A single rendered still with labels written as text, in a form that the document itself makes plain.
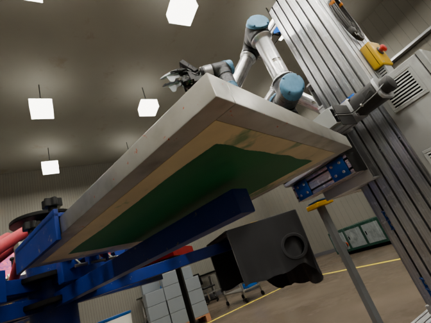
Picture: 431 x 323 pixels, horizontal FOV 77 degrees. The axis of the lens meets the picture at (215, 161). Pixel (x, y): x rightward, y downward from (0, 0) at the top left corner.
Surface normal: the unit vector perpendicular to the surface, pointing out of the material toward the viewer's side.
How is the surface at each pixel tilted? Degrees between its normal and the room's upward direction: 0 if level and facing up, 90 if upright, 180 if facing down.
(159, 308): 90
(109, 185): 90
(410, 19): 90
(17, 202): 90
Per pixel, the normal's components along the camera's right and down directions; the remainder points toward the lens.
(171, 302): 0.29, -0.45
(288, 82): 0.07, -0.26
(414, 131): -0.85, 0.11
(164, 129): -0.65, -0.07
